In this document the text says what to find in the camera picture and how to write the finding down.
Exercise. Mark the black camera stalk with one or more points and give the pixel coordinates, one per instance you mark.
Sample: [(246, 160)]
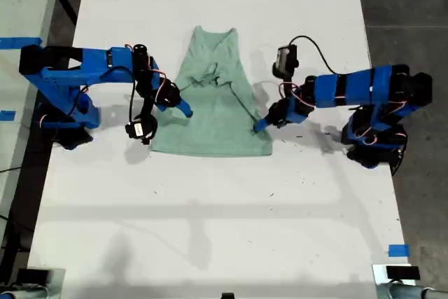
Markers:
[(287, 87), (147, 107)]

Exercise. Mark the grey metal tube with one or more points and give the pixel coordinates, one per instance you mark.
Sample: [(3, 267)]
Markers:
[(21, 293), (402, 292)]

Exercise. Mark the long blue tape strip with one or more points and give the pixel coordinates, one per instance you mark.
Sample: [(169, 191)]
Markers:
[(19, 43)]

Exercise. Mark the pale green T-shirt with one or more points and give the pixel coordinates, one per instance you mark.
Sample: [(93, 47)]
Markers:
[(217, 127)]

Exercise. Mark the black stand legs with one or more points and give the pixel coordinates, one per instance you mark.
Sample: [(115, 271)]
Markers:
[(68, 1)]

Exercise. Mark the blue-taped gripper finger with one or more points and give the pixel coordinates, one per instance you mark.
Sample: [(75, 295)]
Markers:
[(262, 124), (185, 109)]

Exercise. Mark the small black box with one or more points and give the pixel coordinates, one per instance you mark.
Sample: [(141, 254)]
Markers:
[(33, 276), (402, 272)]

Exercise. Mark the short blue tape strip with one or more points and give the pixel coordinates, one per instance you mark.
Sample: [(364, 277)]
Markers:
[(398, 250)]

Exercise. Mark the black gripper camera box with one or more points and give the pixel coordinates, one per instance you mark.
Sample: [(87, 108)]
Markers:
[(285, 61), (138, 130)]

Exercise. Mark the pale side table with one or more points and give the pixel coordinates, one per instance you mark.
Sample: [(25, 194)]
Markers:
[(21, 5)]

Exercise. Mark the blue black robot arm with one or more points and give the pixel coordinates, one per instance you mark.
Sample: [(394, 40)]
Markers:
[(357, 87), (91, 62)]

